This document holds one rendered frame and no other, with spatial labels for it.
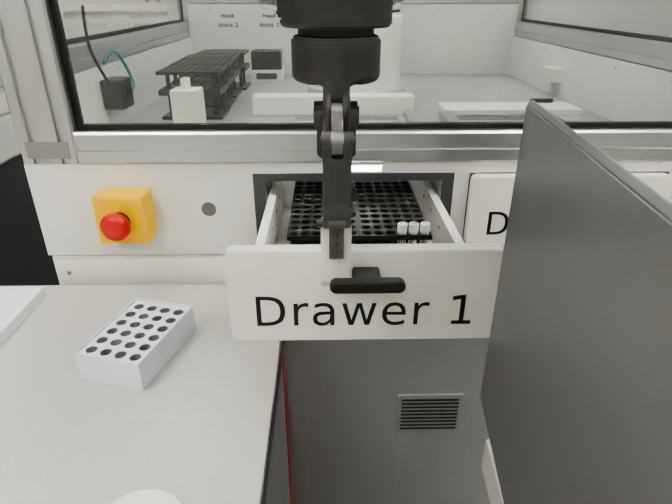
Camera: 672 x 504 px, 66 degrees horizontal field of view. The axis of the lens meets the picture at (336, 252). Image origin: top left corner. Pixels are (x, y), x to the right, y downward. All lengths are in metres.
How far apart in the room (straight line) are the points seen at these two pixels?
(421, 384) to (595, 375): 0.67
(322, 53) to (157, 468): 0.40
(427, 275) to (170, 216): 0.42
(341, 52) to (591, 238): 0.23
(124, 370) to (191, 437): 0.12
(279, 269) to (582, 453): 0.33
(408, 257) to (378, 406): 0.50
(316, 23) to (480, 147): 0.42
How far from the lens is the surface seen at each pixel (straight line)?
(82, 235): 0.88
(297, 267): 0.54
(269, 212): 0.72
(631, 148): 0.87
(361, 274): 0.52
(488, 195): 0.79
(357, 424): 1.02
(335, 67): 0.43
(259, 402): 0.60
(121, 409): 0.63
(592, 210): 0.33
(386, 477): 1.13
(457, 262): 0.55
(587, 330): 0.33
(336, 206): 0.46
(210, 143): 0.76
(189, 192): 0.80
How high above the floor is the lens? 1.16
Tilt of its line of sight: 26 degrees down
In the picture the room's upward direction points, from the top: straight up
